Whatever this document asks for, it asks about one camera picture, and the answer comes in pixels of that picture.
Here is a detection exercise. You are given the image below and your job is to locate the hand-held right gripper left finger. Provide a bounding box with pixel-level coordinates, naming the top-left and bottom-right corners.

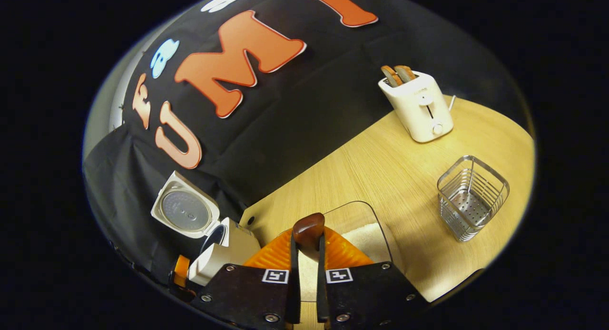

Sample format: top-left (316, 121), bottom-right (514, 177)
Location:
top-left (190, 228), bottom-right (301, 330)

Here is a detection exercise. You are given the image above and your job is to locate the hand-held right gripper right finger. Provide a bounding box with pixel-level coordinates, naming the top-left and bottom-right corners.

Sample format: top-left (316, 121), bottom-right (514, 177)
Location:
top-left (316, 225), bottom-right (429, 330)

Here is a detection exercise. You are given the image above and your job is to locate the white rice cooker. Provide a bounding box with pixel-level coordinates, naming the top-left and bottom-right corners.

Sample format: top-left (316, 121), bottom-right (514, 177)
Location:
top-left (151, 171), bottom-right (261, 287)

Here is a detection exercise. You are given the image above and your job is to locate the brown wooden spoon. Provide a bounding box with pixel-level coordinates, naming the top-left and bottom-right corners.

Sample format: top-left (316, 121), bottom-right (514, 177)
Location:
top-left (292, 213), bottom-right (326, 264)

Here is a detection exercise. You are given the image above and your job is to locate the metal wire chopstick holder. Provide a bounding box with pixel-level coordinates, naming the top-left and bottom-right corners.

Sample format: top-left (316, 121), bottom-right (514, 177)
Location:
top-left (437, 155), bottom-right (510, 243)

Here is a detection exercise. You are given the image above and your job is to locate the clear plastic container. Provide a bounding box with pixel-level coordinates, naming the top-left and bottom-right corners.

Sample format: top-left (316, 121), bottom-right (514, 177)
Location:
top-left (285, 201), bottom-right (405, 302)

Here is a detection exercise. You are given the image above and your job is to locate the white toaster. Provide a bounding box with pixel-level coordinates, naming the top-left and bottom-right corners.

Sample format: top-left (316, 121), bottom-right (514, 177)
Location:
top-left (378, 71), bottom-right (454, 143)

